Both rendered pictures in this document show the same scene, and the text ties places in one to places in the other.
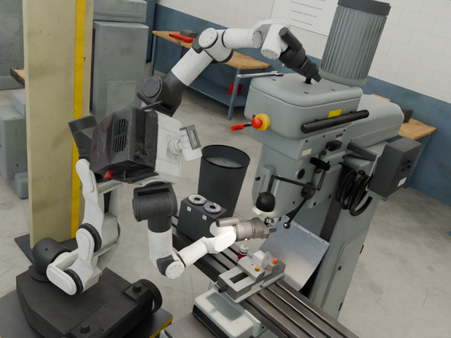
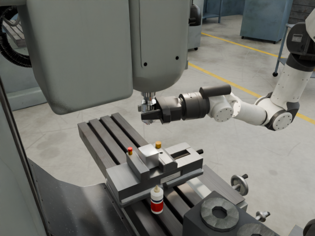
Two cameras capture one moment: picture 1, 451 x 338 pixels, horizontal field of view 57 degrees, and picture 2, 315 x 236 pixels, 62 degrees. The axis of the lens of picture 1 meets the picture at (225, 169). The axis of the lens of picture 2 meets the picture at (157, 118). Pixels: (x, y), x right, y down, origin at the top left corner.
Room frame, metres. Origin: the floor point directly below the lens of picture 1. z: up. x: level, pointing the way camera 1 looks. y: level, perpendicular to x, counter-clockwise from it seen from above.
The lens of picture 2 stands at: (2.25, 0.02, 1.62)
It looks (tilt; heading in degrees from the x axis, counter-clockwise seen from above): 31 degrees down; 199
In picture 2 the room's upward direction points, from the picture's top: straight up
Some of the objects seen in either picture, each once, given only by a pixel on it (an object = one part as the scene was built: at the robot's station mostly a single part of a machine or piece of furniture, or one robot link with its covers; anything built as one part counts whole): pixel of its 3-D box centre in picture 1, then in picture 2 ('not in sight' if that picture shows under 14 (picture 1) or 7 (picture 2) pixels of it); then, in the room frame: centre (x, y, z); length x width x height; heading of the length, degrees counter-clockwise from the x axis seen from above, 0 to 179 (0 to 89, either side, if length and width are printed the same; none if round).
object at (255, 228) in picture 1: (250, 229); (176, 108); (1.54, -0.16, 1.22); 0.13 x 0.12 x 0.10; 33
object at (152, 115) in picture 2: not in sight; (151, 116); (1.61, -0.22, 1.22); 0.06 x 0.02 x 0.03; 123
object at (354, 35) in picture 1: (352, 40); not in sight; (1.78, -0.40, 2.05); 0.20 x 0.20 x 0.32
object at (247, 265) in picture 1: (250, 268); (161, 156); (1.54, -0.21, 1.01); 0.12 x 0.06 x 0.04; 48
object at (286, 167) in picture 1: (282, 178); (145, 29); (1.59, -0.24, 1.47); 0.21 x 0.19 x 0.32; 51
